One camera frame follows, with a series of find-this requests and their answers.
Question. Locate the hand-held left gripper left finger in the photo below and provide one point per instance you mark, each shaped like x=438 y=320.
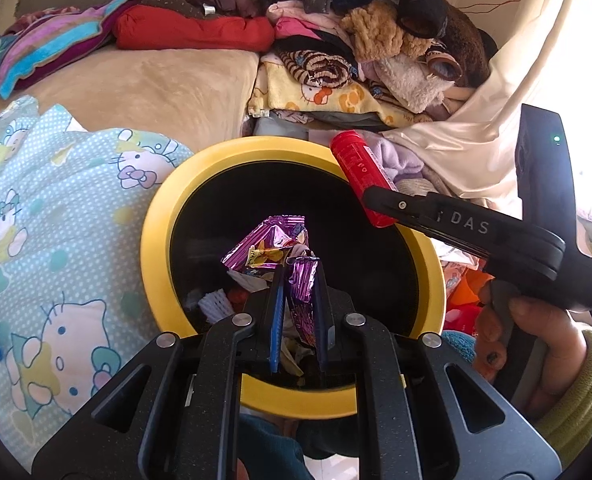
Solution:
x=276 y=320

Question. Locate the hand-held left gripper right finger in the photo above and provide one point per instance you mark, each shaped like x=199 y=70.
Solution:
x=321 y=320

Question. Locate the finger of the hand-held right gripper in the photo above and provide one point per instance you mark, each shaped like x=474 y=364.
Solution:
x=395 y=207

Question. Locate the red tube can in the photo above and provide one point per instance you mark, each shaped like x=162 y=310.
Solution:
x=355 y=165

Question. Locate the purple snack wrapper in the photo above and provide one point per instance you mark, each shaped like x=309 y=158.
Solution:
x=271 y=235

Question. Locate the yellow rimmed black trash bin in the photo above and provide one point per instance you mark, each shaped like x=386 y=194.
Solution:
x=201 y=160

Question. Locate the person's right forearm green sleeve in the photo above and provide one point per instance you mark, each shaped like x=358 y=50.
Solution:
x=585 y=410

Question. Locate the person's right hand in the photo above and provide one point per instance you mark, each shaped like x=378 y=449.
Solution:
x=560 y=350

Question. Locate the red crumpled wrapper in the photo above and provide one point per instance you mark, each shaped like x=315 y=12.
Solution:
x=237 y=294

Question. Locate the lavender fleece cloth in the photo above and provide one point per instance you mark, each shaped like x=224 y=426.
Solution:
x=400 y=155

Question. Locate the orange cloth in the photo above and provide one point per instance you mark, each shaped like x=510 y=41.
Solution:
x=463 y=295

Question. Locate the yellow cartoon blanket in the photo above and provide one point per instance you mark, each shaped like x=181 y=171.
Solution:
x=336 y=100

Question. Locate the white fluffy cloth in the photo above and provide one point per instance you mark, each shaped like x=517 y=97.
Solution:
x=405 y=82

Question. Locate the dark teal pants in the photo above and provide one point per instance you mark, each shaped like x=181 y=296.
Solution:
x=276 y=450

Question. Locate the grey folded cloth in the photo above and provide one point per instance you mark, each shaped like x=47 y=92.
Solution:
x=286 y=122

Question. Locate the tiger striped cloth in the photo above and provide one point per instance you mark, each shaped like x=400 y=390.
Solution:
x=321 y=67

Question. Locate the cream curtain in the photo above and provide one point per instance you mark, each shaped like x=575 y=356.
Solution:
x=500 y=85

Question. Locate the brown plush toy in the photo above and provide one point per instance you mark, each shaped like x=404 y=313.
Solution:
x=375 y=30

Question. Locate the light blue cat print blanket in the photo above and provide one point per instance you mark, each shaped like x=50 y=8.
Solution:
x=51 y=200

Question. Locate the beige bed sheet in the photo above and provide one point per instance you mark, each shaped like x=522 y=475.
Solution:
x=151 y=90

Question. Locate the red pillow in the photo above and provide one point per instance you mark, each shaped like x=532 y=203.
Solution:
x=191 y=27

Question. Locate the purple striped blanket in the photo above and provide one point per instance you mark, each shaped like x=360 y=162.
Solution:
x=51 y=40

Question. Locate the maroon floral blanket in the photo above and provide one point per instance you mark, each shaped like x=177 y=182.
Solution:
x=36 y=17

